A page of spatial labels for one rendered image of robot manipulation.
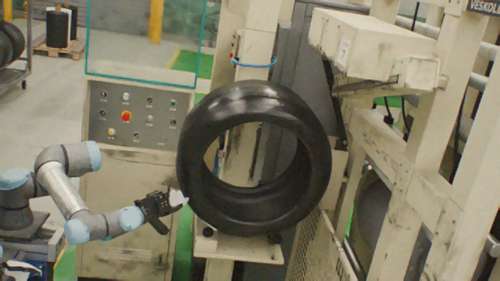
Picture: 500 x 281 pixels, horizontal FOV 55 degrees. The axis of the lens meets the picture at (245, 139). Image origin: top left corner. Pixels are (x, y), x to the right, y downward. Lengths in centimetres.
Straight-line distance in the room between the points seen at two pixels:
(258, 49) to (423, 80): 82
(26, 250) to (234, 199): 91
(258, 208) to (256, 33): 75
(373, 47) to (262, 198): 93
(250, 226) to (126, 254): 117
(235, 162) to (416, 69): 103
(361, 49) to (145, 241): 178
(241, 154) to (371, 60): 90
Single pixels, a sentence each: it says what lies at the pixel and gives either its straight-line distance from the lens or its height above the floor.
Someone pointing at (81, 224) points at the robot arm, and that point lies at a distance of 150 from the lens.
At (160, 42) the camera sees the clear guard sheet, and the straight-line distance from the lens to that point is 244.
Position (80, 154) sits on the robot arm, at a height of 117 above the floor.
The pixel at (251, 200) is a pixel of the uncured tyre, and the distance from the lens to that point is 213.
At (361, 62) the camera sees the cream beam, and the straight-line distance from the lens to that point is 149.
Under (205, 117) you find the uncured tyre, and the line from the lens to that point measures 171.
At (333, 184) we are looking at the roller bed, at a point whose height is 103.
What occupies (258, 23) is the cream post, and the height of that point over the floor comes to 168.
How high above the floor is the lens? 191
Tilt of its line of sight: 20 degrees down
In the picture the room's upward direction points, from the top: 10 degrees clockwise
